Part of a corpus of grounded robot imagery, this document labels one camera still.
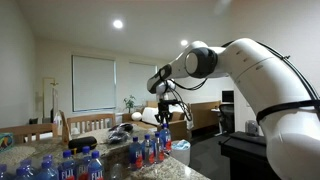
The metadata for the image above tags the black office chair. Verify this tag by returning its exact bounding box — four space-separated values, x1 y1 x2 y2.
218 103 236 136

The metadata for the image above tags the white round cushion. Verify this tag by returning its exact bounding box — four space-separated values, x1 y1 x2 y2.
130 111 143 122

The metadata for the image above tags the white trash bin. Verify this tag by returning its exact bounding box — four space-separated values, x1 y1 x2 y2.
169 139 192 167

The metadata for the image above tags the small paper bag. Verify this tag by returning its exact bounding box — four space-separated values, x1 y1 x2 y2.
53 111 66 134

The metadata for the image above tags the colourful tissue box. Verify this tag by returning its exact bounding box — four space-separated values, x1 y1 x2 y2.
0 132 16 153

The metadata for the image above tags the wooden desk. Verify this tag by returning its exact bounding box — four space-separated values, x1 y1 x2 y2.
188 100 223 131

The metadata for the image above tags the dark plastic bag pile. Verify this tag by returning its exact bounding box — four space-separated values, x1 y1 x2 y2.
106 122 134 145

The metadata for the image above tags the black low cabinet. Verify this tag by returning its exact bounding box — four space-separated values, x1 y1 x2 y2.
219 130 281 180

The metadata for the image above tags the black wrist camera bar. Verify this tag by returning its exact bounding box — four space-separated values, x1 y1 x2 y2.
158 98 180 105

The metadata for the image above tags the large white window blind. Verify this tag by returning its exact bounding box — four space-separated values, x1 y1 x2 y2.
71 54 118 113

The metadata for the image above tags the black computer monitor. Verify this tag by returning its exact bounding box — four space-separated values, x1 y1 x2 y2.
221 90 235 104

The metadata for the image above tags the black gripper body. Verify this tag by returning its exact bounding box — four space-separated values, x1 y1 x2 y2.
157 103 172 119

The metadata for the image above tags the bed with white bedding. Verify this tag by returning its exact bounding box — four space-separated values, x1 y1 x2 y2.
141 99 188 126

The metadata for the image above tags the narrow white window blind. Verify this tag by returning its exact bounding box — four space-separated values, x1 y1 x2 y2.
128 61 158 103

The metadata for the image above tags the black zip case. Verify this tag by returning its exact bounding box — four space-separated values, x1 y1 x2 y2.
68 135 98 154

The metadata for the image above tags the green potted plant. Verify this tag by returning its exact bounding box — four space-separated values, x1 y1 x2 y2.
123 94 138 114

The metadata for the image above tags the toppled clear water bottle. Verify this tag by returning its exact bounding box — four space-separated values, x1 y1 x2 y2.
109 163 126 180

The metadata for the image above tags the grey cylindrical speaker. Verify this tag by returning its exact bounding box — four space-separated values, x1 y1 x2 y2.
244 119 260 137

